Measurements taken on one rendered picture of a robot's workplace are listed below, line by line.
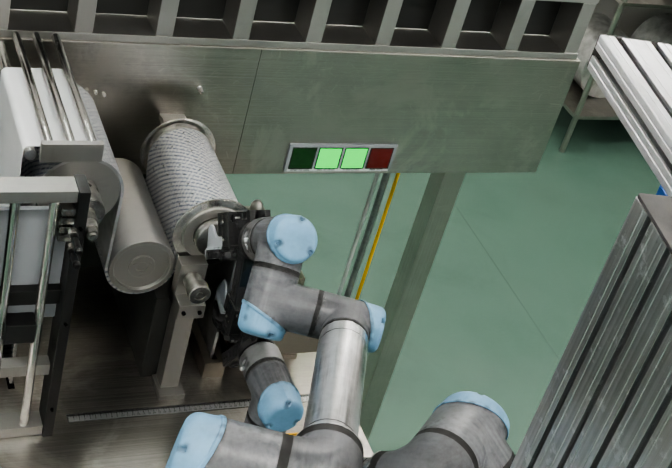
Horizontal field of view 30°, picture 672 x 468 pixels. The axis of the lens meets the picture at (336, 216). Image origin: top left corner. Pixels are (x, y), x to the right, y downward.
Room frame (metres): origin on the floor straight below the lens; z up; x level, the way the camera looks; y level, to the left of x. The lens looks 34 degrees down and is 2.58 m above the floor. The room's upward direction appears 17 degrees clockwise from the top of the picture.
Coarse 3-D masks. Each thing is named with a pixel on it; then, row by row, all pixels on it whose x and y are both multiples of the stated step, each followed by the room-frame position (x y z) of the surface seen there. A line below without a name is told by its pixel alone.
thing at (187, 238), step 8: (176, 128) 2.01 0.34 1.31; (192, 128) 2.03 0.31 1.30; (160, 136) 1.99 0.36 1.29; (152, 144) 1.99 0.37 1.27; (216, 208) 1.79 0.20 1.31; (224, 208) 1.80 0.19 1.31; (200, 216) 1.78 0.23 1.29; (208, 216) 1.79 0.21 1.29; (216, 216) 1.79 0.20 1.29; (192, 224) 1.77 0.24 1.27; (184, 232) 1.77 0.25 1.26; (192, 232) 1.77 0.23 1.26; (184, 240) 1.77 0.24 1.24; (192, 240) 1.78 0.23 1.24; (192, 248) 1.78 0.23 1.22
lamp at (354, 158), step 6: (348, 150) 2.28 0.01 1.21; (354, 150) 2.29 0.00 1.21; (360, 150) 2.29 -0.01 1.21; (366, 150) 2.30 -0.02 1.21; (348, 156) 2.28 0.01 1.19; (354, 156) 2.29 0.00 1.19; (360, 156) 2.30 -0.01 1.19; (348, 162) 2.28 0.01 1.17; (354, 162) 2.29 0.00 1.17; (360, 162) 2.30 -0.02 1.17
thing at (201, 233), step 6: (204, 222) 1.78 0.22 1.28; (210, 222) 1.78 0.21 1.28; (216, 222) 1.78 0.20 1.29; (198, 228) 1.78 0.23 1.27; (204, 228) 1.77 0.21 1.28; (216, 228) 1.78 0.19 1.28; (198, 234) 1.77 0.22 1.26; (204, 234) 1.77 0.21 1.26; (198, 240) 1.77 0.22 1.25; (204, 240) 1.77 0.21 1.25; (198, 246) 1.77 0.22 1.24; (204, 246) 1.77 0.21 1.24; (204, 252) 1.77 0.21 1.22
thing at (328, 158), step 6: (324, 150) 2.25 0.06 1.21; (330, 150) 2.26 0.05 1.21; (336, 150) 2.27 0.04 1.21; (318, 156) 2.25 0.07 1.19; (324, 156) 2.25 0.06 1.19; (330, 156) 2.26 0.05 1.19; (336, 156) 2.27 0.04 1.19; (318, 162) 2.25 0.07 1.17; (324, 162) 2.26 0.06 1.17; (330, 162) 2.26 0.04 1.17; (336, 162) 2.27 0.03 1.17
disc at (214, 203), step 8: (208, 200) 1.79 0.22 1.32; (216, 200) 1.80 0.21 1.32; (224, 200) 1.80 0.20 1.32; (232, 200) 1.81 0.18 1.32; (192, 208) 1.78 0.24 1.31; (200, 208) 1.78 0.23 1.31; (208, 208) 1.79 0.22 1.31; (232, 208) 1.81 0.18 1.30; (240, 208) 1.82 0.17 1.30; (184, 216) 1.77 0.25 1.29; (192, 216) 1.78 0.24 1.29; (176, 224) 1.77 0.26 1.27; (184, 224) 1.77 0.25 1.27; (176, 232) 1.76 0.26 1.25; (176, 240) 1.77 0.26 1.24; (176, 248) 1.77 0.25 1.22; (184, 248) 1.78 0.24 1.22; (208, 264) 1.80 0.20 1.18
